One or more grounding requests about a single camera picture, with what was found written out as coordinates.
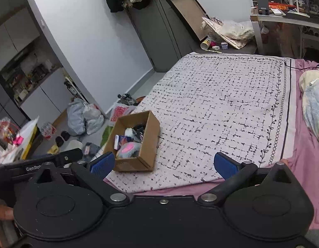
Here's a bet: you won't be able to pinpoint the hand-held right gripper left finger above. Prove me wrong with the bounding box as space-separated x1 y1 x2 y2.
29 151 130 207

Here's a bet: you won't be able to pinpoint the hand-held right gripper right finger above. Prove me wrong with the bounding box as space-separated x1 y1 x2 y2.
197 152 297 207

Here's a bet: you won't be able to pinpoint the blue packet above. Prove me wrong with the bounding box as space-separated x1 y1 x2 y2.
114 135 128 150

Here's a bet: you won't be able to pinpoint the grey and pink plush toy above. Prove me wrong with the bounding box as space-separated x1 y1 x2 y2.
116 142 142 159

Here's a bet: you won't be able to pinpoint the cardboard box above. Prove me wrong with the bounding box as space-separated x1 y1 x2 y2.
103 110 161 172

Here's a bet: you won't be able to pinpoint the black item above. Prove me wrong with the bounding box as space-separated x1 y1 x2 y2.
133 124 147 143

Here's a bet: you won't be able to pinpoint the person's left hand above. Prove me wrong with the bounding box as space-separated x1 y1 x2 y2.
0 204 14 238

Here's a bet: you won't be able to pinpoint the yellow and white box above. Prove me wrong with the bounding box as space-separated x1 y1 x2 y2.
18 116 40 161

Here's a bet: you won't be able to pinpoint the pack of water bottles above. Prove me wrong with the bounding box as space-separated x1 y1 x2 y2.
40 122 57 140

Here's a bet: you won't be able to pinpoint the pair of black slippers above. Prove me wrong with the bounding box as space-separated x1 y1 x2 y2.
54 131 71 147

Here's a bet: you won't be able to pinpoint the red patterned bag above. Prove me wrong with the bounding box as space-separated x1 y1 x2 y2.
109 105 137 123

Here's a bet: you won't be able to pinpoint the grey plastic bag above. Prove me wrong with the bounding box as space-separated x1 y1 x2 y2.
67 98 88 136

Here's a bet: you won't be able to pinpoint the white black-patterned blanket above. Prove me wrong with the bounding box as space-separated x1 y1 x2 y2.
104 53 297 193

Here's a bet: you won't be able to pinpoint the black tripod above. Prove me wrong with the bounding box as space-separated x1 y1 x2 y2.
117 93 136 106

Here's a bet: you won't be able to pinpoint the light blue quilt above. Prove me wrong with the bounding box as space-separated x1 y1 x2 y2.
298 70 319 140

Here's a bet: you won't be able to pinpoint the grey shorts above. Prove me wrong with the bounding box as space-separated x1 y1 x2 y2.
305 228 319 248

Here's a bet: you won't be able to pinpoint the printed can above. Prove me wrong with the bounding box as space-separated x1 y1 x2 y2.
200 36 214 50

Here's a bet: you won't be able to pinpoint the clear bag with white contents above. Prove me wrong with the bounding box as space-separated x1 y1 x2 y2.
202 17 256 50

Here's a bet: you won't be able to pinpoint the dark grey door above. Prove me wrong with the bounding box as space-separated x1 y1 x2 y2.
128 0 194 73

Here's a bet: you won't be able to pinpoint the white desk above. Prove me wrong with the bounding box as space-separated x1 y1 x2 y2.
250 0 319 58

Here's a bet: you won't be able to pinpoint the grey wall cabinet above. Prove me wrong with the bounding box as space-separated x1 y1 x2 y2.
0 0 108 127

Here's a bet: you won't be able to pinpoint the black picture frame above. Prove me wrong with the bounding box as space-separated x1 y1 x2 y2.
166 0 210 42

